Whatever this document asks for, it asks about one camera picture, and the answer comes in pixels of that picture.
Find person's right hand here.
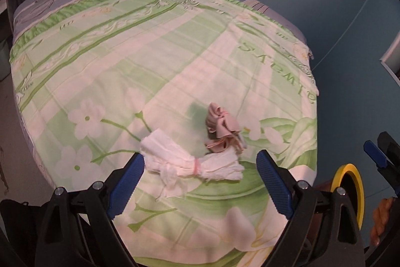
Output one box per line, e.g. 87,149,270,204
370,196,400,247

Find green floral blanket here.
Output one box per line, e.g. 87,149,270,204
9,0,320,266

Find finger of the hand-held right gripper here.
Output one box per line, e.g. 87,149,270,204
387,167,400,197
363,130,400,168

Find person's black clothing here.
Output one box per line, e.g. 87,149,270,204
0,199,47,267

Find pink cloth bundle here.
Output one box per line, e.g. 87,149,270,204
204,102,249,155

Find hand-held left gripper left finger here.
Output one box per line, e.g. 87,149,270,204
34,152,147,267

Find black trash bin yellow rim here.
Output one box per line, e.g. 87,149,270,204
312,163,366,231

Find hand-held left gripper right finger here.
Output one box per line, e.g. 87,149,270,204
255,149,366,267

